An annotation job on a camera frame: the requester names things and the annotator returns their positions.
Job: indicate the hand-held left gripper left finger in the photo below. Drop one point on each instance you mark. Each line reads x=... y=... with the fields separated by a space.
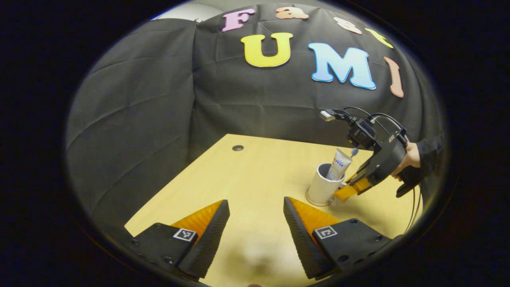
x=207 y=243

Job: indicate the black backdrop cloth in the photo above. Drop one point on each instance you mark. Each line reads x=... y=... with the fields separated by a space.
x=159 y=99

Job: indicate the white toothpaste tube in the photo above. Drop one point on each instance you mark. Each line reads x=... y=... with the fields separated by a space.
x=338 y=165

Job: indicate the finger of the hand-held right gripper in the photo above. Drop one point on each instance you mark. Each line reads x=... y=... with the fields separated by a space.
x=358 y=177
x=352 y=190

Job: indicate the wooden desktop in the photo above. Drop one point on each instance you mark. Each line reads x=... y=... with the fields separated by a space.
x=255 y=179

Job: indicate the white toothbrush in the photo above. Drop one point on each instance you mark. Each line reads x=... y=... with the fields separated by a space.
x=354 y=152

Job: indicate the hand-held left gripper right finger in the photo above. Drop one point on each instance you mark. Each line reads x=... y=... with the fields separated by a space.
x=305 y=243

